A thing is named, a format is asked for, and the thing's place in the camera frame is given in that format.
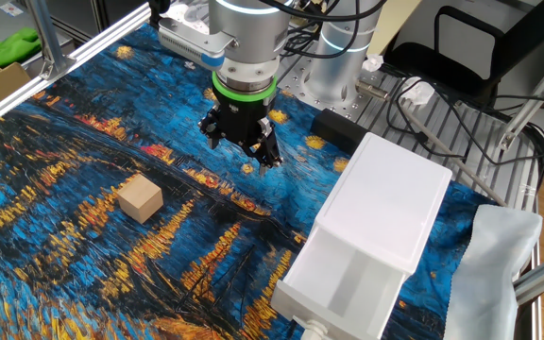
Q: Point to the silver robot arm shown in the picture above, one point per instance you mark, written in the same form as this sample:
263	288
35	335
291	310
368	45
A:
253	28

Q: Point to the perforated robot mounting plate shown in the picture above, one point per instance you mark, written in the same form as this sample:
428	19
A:
338	106

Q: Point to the small printed card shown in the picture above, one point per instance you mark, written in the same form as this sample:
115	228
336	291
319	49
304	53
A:
11	8

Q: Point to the aluminium frame rail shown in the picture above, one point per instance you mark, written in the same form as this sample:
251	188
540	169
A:
88	49

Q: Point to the aluminium frame post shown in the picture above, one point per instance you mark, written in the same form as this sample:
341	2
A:
47	33
532	99

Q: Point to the crumpled white tissue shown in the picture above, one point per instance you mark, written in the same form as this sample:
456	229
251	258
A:
417	92
372	62

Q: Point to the green cloth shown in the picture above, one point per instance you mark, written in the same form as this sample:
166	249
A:
3	52

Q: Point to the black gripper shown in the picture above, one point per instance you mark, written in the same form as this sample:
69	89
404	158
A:
243	120

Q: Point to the thin grey rod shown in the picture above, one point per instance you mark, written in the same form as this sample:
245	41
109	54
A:
451	153

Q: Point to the white drawer cabinet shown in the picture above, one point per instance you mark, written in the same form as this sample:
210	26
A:
385	198

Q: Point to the pale grey translucent cloth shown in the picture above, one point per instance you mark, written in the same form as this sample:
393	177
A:
489	274

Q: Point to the large wooden cube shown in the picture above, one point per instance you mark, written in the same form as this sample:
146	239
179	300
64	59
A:
140	200

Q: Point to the beige board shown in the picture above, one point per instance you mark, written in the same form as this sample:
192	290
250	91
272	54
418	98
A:
395	23

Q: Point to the black foam block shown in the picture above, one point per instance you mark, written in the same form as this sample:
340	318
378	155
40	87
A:
335	130

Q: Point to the starry night painting cloth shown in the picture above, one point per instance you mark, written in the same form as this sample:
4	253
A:
64	264

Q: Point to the black office chair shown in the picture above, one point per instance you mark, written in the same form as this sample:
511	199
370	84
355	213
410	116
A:
527	42

